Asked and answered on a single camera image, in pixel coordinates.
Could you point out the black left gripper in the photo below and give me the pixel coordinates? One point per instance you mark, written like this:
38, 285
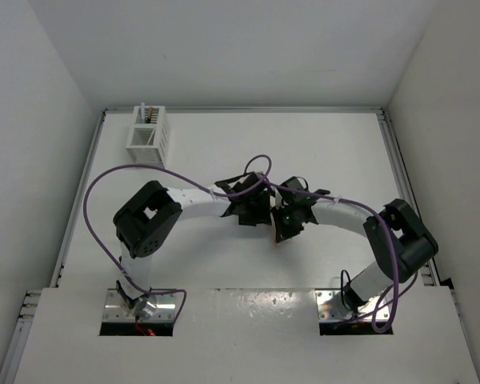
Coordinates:
262, 214

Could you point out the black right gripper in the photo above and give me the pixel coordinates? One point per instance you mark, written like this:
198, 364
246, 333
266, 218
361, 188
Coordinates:
283, 234

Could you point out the black gold mascara tube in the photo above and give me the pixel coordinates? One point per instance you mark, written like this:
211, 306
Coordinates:
149, 115

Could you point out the blue white makeup pen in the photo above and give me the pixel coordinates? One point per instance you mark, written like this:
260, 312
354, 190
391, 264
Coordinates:
142, 111

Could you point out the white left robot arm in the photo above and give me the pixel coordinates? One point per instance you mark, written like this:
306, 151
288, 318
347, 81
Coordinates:
145, 221

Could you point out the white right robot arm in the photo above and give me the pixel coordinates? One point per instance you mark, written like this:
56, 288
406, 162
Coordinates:
398, 238

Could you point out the white slotted organizer box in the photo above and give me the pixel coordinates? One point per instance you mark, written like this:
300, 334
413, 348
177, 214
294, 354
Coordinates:
148, 143

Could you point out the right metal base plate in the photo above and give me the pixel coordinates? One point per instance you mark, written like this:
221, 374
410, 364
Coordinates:
331, 310

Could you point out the metal base plate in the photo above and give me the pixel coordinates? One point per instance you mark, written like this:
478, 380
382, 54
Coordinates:
156, 309
331, 310

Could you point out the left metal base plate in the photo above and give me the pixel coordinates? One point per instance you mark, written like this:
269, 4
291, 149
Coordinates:
156, 309

